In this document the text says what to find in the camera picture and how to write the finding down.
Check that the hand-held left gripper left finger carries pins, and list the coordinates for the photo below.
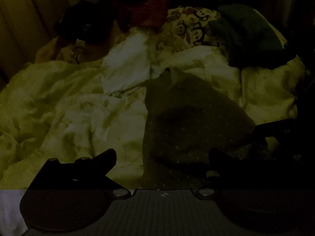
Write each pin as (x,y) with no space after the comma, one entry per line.
(109,156)

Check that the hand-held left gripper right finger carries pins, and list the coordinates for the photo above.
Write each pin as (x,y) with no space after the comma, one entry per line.
(216,156)

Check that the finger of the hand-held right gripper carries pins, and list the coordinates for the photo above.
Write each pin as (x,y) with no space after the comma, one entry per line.
(285,156)
(273,129)

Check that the grey dotted small garment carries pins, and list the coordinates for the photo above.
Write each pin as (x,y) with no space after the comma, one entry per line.
(192,118)

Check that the pale crumpled bed duvet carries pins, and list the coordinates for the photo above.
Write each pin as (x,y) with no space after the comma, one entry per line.
(69,108)

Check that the dark green cloth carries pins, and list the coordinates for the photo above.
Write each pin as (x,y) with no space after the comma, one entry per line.
(246,34)

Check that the white small garment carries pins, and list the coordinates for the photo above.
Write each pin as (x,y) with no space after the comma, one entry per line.
(125,66)

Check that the monkey printed blanket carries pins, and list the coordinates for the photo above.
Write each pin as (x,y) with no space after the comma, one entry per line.
(187,27)

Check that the black cloth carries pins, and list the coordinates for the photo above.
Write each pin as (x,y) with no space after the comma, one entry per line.
(83,22)

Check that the red cloth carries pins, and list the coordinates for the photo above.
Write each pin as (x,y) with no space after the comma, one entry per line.
(147,9)

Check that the wooden panelled headboard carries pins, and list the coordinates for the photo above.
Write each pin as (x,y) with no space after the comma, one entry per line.
(22,22)

